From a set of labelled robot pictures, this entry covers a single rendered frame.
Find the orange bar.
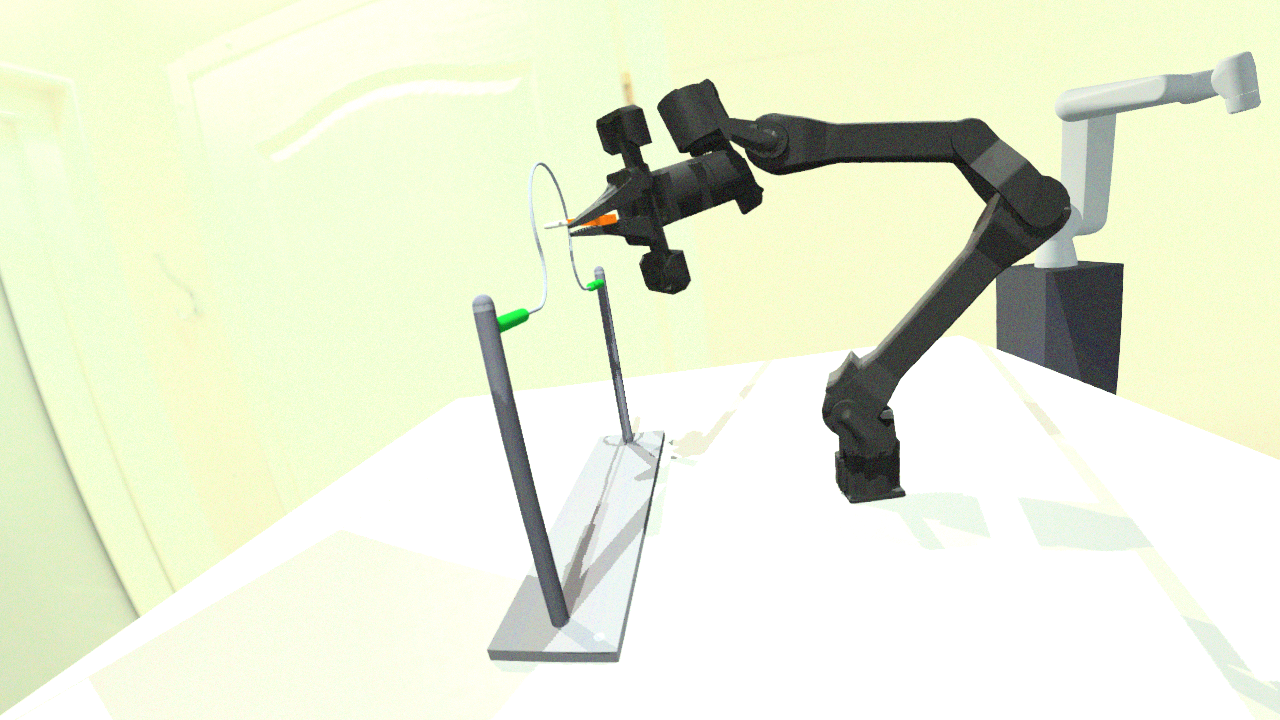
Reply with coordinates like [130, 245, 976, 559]
[543, 214, 617, 229]

